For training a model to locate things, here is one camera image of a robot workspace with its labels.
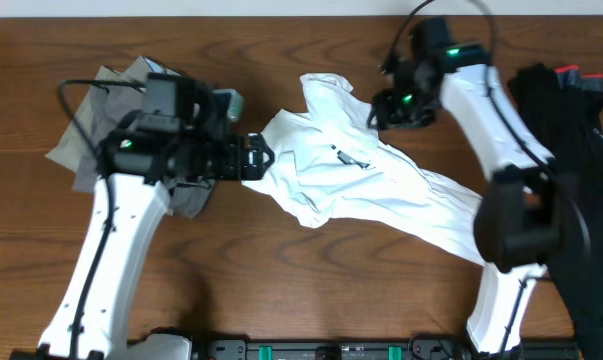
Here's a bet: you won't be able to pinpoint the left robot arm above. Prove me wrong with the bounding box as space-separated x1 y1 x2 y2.
10 73 275 360

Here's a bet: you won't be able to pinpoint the grey folded shorts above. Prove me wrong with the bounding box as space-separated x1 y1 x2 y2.
73 56 215 219

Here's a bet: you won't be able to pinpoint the black garment with red trim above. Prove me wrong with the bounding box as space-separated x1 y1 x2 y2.
508 64 603 359

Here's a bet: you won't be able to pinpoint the white t-shirt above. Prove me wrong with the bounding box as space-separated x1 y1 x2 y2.
244 73 484 265

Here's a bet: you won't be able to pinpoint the beige folded garment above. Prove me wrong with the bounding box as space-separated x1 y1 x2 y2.
46 57 174 194

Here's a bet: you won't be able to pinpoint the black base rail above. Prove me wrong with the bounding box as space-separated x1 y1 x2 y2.
193 336 581 360

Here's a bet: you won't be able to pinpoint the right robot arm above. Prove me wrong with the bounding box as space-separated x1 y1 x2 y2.
367 17 591 359

